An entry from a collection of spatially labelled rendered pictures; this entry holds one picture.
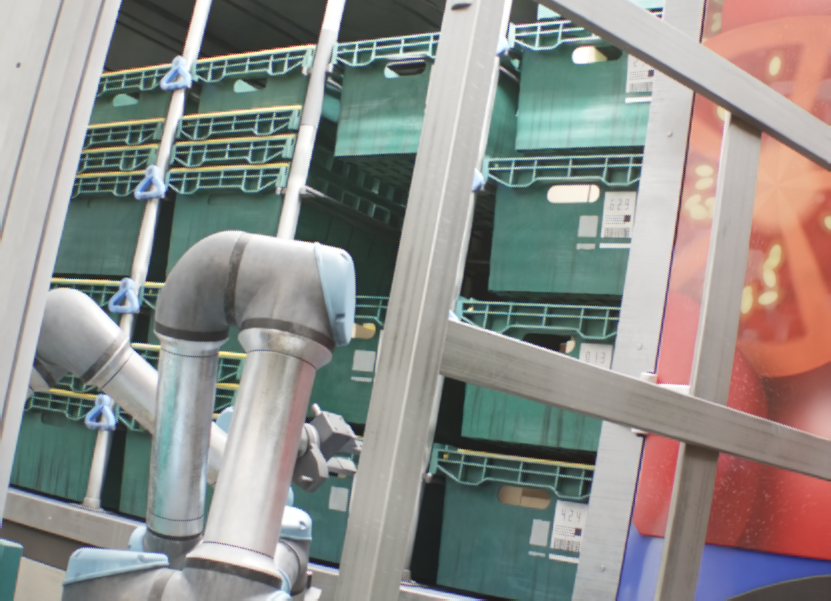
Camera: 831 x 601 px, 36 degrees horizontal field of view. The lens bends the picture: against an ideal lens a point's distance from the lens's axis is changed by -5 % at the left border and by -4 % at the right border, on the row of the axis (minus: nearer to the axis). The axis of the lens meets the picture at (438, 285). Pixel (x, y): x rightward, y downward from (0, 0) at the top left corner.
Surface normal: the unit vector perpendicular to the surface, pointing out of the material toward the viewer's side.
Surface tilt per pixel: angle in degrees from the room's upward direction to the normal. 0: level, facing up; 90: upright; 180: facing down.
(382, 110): 96
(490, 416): 98
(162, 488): 111
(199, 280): 102
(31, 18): 90
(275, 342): 125
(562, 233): 91
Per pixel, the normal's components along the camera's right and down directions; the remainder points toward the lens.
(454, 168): 0.65, -0.03
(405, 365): -0.74, -0.25
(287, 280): -0.05, -0.36
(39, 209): 0.87, 0.07
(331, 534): -0.60, -0.14
